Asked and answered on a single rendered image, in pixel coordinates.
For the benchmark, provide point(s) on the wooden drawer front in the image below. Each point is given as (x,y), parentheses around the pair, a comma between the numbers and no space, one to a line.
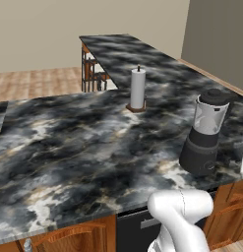
(231,191)

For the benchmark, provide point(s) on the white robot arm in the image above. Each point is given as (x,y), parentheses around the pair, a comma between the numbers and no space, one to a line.
(178,213)

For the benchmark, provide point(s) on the wooden bar stool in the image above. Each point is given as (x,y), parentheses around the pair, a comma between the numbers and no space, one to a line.
(93,74)

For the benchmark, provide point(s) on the wooden cupboard door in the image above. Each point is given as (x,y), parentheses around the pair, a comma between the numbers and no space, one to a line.
(70,236)
(228,218)

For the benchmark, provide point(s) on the white paper towel roll holder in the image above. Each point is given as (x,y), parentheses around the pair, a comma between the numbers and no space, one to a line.
(138,90)

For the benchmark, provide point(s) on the black blender with clear jar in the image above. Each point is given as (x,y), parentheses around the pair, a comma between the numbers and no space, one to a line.
(205,134)

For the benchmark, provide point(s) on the silver round cupboard knob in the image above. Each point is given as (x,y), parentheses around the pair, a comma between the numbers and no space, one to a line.
(27,245)

